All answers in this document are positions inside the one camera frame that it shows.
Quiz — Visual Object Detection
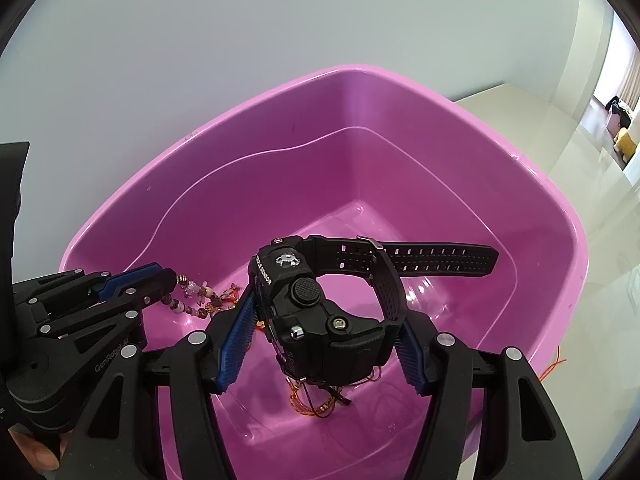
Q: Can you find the yellow beaded bracelet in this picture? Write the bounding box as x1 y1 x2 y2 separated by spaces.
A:
284 375 333 418

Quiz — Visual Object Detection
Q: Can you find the person's left hand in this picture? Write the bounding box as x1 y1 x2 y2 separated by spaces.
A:
9 425 69 472

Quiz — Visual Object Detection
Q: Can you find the red string bracelet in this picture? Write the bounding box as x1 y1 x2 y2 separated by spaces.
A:
215 284 268 333

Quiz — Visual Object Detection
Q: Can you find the dark bundle on floor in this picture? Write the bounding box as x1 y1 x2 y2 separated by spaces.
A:
604 96 634 131

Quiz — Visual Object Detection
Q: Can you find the thin cord necklace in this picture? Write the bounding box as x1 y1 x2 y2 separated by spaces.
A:
537 345 568 381

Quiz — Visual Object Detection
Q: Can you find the multicoloured beaded bracelet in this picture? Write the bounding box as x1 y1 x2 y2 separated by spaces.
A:
161 274 223 320

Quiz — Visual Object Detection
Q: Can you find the black digital wrist watch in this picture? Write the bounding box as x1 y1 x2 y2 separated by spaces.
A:
249 234 500 386

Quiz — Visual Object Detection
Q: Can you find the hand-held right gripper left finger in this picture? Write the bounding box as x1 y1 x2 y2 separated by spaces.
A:
70 292 258 480

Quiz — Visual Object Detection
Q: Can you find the pink plastic tub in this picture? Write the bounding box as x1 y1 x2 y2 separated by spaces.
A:
57 64 587 463

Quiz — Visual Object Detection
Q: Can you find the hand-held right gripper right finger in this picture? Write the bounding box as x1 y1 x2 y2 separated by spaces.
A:
395 312 583 480

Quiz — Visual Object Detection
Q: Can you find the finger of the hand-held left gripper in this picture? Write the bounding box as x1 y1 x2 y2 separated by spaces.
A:
30 284 177 352
12 262 179 307

